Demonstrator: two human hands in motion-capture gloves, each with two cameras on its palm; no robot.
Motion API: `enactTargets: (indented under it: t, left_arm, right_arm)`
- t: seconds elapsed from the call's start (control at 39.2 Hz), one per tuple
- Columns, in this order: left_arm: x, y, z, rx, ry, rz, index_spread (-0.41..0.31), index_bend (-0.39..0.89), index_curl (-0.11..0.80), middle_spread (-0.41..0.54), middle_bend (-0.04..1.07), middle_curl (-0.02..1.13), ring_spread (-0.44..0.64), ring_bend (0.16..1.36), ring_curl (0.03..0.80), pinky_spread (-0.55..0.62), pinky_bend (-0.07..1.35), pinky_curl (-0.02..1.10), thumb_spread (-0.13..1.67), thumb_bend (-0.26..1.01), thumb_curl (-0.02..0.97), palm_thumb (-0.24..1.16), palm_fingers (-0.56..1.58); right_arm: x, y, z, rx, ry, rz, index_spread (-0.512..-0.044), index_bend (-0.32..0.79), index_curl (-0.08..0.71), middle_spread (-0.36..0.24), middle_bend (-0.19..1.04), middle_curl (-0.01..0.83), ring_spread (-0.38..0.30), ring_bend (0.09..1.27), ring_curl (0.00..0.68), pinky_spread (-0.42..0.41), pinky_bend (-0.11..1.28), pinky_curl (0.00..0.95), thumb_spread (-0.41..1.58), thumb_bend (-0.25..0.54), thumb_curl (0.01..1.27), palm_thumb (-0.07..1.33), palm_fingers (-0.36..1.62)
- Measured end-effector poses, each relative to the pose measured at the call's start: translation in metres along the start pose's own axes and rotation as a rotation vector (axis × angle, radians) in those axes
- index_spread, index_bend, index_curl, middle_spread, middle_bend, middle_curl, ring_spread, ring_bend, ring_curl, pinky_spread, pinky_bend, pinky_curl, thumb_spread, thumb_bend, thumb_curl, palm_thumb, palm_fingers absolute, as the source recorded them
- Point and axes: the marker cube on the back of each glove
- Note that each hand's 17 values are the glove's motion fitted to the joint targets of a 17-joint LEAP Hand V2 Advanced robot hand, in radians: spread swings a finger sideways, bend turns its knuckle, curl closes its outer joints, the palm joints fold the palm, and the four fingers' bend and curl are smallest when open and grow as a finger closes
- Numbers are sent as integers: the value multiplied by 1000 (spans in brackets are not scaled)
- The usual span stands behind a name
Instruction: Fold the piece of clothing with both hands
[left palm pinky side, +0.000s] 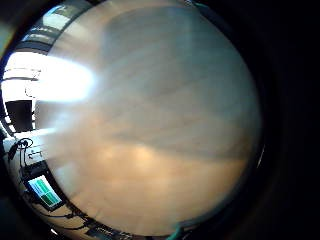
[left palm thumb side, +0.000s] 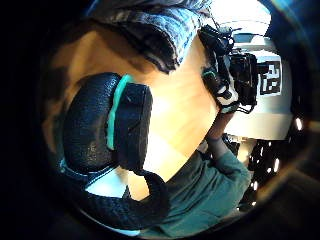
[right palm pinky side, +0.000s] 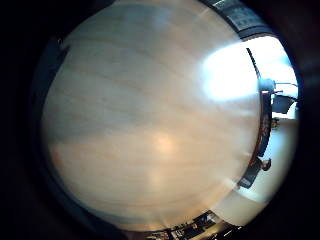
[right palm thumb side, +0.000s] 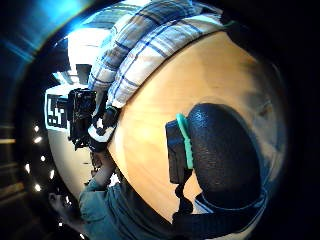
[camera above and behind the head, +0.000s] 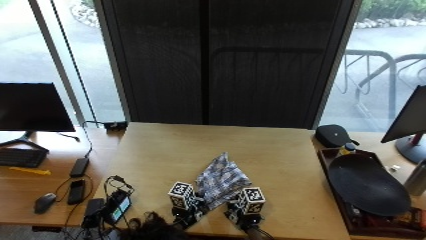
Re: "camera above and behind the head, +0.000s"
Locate dark roller blind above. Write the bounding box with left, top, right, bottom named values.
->
left=93, top=0, right=358, bottom=130

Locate black phone cable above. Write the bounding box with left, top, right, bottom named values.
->
left=102, top=174, right=135, bottom=196

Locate person's left hand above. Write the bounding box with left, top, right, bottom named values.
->
left=170, top=195, right=210, bottom=231

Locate monitor with red stand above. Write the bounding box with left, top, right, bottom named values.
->
left=379, top=84, right=426, bottom=165

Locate grey window frame post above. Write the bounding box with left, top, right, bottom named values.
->
left=26, top=0, right=87, bottom=126

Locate black computer monitor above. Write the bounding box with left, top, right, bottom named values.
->
left=0, top=82, right=77, bottom=153

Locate black phone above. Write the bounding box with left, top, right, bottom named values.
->
left=66, top=178, right=86, bottom=206

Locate black blind cord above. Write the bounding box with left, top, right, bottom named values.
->
left=49, top=0, right=99, bottom=124

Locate black power adapter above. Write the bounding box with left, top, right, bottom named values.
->
left=67, top=157, right=91, bottom=179

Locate black charger block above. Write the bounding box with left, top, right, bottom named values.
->
left=81, top=197, right=106, bottom=230

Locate black zipped case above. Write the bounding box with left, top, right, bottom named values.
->
left=314, top=123, right=360, bottom=149

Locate black oval plate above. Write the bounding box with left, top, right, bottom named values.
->
left=327, top=154, right=412, bottom=218

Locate black keyboard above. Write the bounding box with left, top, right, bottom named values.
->
left=0, top=147, right=49, bottom=169

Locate yellow plastic strip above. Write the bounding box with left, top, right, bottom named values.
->
left=8, top=166, right=53, bottom=176

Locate dark brown wooden tray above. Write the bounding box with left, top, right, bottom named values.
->
left=315, top=147, right=426, bottom=240

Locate black computer mouse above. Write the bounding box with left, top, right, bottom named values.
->
left=33, top=192, right=58, bottom=215

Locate smartphone with lit screen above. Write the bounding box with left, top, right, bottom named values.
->
left=102, top=189, right=133, bottom=225

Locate person's right hand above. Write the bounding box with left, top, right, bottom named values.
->
left=223, top=199, right=263, bottom=232

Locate small black box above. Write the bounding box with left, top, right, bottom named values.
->
left=102, top=120, right=129, bottom=132

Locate grey metal bike rack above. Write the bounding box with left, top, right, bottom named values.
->
left=335, top=49, right=426, bottom=132

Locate white marker cube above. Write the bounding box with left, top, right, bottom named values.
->
left=235, top=186, right=267, bottom=215
left=166, top=181, right=197, bottom=211

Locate small yellow black bottle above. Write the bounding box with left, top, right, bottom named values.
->
left=338, top=142, right=359, bottom=158

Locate blue white patterned cloth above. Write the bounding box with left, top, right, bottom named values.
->
left=194, top=152, right=253, bottom=211

